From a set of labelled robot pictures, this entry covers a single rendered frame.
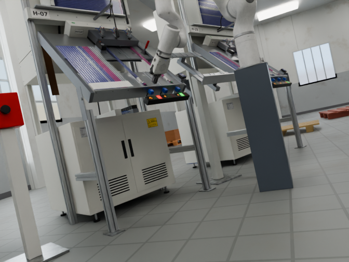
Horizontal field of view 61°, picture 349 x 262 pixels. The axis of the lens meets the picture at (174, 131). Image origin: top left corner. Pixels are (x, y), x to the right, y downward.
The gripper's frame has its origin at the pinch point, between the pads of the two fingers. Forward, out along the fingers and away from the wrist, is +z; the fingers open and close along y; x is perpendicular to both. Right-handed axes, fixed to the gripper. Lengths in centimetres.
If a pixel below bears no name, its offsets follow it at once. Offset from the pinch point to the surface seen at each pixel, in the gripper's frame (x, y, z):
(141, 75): 18.7, 5.8, 8.3
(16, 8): 112, -38, 8
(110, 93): 2.2, -25.8, 8.7
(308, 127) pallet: -11, 308, 87
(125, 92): 2.2, -16.4, 8.9
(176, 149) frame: -11, 32, 53
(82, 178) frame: -13, -42, 52
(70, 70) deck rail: 25.7, -38.0, 8.0
